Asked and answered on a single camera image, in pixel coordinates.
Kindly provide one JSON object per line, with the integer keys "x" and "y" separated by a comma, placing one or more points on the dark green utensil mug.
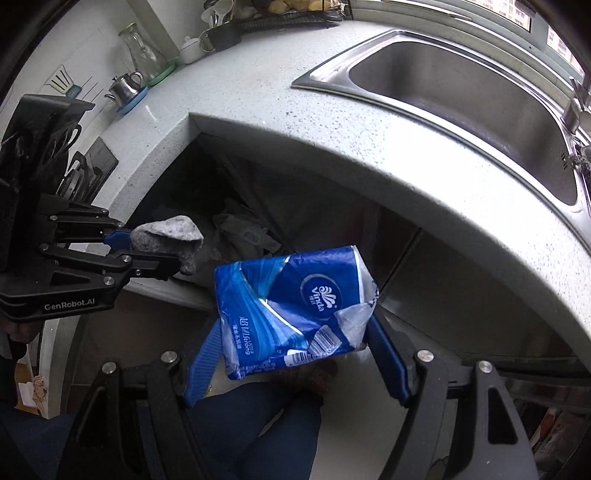
{"x": 224, "y": 38}

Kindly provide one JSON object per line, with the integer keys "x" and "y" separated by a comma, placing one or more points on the white slotted spatula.
{"x": 60, "y": 81}

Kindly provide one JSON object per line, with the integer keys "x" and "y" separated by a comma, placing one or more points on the white paper towel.
{"x": 171, "y": 235}

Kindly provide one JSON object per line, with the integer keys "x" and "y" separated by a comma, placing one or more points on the printed carton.
{"x": 32, "y": 387}

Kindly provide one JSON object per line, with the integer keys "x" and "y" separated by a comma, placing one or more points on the white ceramic lidded jar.
{"x": 191, "y": 50}

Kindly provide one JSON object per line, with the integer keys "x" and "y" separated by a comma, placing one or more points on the steel faucet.
{"x": 575, "y": 108}

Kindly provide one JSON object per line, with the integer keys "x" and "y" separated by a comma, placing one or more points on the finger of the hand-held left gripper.
{"x": 147, "y": 265}
{"x": 115, "y": 237}

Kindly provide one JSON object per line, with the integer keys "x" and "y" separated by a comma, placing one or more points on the stainless steel sink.
{"x": 461, "y": 101}

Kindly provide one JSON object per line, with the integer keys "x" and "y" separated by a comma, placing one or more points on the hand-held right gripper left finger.
{"x": 203, "y": 364}

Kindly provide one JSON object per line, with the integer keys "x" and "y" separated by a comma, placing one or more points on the ginger root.
{"x": 295, "y": 4}

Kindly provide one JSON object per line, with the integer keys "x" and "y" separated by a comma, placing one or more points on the steel teapot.
{"x": 124, "y": 88}

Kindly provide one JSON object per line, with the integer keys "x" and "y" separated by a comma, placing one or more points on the black stove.
{"x": 90, "y": 168}

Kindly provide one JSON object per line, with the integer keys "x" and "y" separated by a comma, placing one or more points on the white plastic spatula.
{"x": 224, "y": 9}

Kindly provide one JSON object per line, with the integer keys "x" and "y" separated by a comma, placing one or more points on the blue saucer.
{"x": 134, "y": 105}

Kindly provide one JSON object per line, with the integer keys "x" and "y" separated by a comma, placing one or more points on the white plastic bag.
{"x": 244, "y": 230}

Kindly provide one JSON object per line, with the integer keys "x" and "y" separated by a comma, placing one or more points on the green plastic tray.
{"x": 161, "y": 74}

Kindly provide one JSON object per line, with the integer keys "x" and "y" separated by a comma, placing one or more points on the blue tissue packet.
{"x": 286, "y": 300}

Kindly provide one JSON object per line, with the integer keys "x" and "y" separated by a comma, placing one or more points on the steel wool scourer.
{"x": 581, "y": 159}

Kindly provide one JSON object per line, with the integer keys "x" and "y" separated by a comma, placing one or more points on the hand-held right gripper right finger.
{"x": 388, "y": 360}

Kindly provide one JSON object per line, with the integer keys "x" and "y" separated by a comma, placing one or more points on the tall glass pitcher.
{"x": 141, "y": 50}

